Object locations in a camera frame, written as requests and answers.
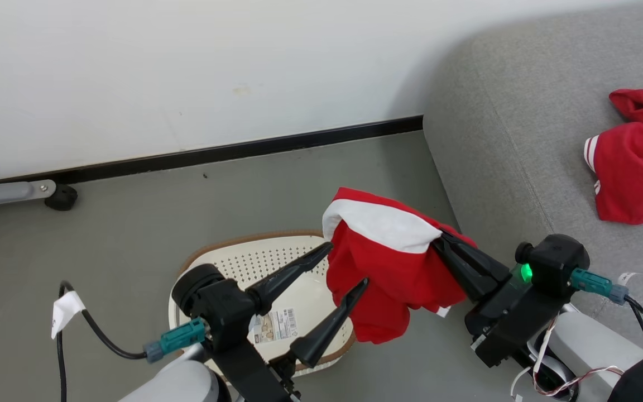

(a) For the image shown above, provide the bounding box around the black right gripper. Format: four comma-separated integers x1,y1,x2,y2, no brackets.
432,231,591,370

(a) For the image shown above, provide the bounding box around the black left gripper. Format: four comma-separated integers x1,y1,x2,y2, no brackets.
172,242,370,402

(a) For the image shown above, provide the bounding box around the red garment with white panel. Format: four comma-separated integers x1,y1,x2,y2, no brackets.
321,187,477,344

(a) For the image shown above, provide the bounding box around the red garment with white stripes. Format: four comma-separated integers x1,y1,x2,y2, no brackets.
583,88,643,225

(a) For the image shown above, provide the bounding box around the grey fabric sofa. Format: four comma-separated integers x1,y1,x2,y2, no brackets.
422,0,643,391

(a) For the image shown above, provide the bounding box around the white perforated laundry basket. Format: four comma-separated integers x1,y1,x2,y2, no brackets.
168,230,357,378

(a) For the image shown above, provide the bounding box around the black skirting board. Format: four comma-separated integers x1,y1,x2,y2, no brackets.
0,115,424,185

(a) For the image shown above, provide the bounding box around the black rubber foot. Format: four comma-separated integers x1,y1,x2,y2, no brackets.
44,184,79,212

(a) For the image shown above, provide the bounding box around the grey metal bar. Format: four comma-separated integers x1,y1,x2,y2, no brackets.
0,179,57,210

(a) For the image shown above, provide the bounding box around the thin red white wire bundle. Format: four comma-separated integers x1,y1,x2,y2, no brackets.
510,315,627,400

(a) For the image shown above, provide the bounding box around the black cable with teal plug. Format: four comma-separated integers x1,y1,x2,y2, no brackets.
55,281,209,402
570,267,643,360

